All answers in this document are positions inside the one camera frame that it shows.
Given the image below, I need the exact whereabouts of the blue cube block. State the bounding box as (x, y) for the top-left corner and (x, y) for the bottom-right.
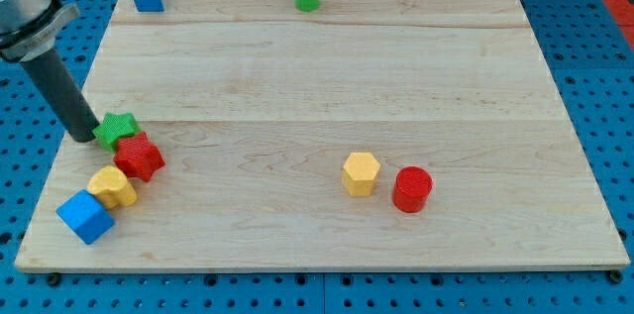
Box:
(55, 189), (115, 245)

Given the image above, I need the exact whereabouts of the red cylinder block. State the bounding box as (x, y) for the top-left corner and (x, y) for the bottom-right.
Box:
(392, 166), (433, 213)

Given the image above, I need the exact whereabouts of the yellow heart block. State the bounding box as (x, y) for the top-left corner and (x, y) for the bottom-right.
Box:
(86, 165), (138, 209)

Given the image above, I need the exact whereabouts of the green star block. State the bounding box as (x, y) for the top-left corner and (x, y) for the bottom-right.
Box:
(92, 113), (141, 153)

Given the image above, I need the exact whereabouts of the yellow hexagon block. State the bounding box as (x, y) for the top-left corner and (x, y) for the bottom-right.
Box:
(342, 153), (380, 197)

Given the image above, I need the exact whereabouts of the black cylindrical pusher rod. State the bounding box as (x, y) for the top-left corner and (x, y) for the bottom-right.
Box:
(20, 49), (99, 143)

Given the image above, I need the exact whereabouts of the red star block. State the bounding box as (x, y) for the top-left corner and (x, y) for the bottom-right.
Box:
(113, 132), (165, 182)

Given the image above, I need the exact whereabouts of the wooden board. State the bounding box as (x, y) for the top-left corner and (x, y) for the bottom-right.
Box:
(15, 0), (630, 273)

